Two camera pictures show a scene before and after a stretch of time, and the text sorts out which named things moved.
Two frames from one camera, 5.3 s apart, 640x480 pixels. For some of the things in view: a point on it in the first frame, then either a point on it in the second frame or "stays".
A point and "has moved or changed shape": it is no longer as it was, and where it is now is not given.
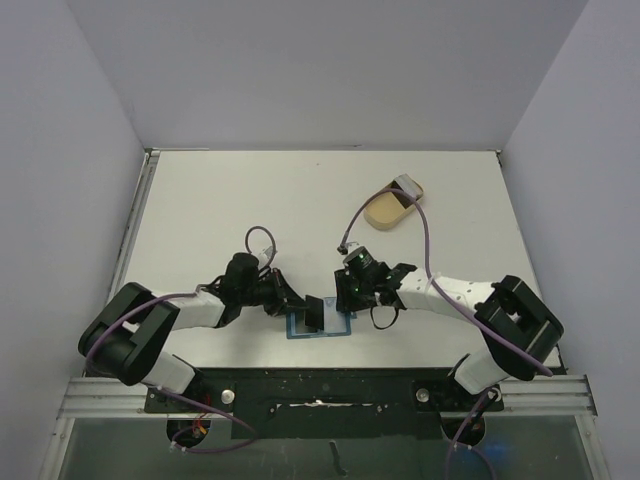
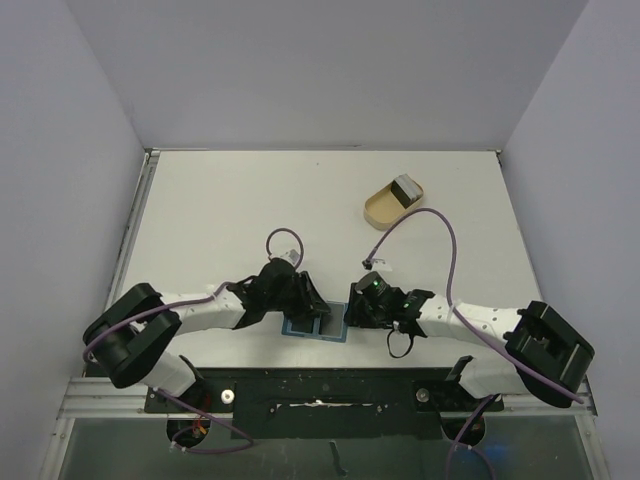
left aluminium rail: (137, 210) stays
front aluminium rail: (106, 397) stays
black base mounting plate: (342, 403) stays
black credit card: (314, 313) has moved or changed shape
